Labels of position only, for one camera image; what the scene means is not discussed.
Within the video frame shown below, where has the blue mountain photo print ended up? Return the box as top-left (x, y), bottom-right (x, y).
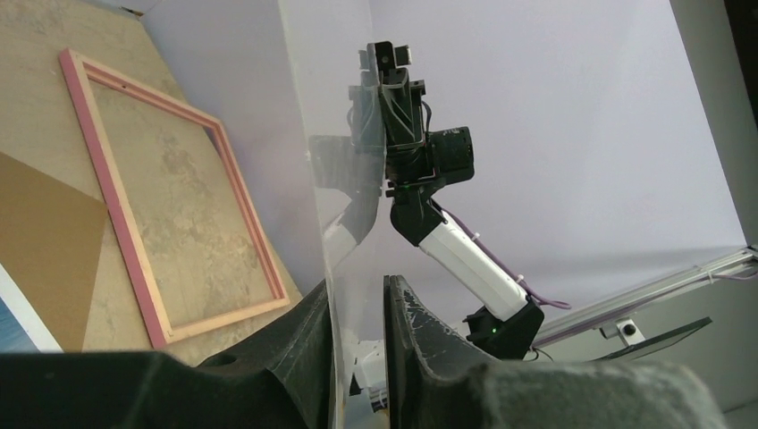
top-left (1, 266), bottom-right (63, 353)

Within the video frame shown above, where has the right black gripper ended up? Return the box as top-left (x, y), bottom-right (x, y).
top-left (366, 41), bottom-right (425, 155)

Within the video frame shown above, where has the pink wooden photo frame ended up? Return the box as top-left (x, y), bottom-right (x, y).
top-left (58, 48), bottom-right (291, 348)

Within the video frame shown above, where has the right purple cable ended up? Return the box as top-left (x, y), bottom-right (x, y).
top-left (438, 204), bottom-right (573, 311)

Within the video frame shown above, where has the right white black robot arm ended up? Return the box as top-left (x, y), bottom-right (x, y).
top-left (366, 41), bottom-right (544, 360)

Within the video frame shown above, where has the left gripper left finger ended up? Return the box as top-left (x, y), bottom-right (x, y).
top-left (1, 283), bottom-right (333, 428)

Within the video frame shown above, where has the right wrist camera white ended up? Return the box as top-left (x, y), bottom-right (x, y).
top-left (393, 45), bottom-right (412, 68)

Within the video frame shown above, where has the aluminium table frame rail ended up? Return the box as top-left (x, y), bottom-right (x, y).
top-left (525, 244), bottom-right (757, 361)

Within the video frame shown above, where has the brown cardboard backing board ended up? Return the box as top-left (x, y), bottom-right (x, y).
top-left (1, 155), bottom-right (108, 352)

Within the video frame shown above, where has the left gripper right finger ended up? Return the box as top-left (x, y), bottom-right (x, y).
top-left (383, 275), bottom-right (728, 428)

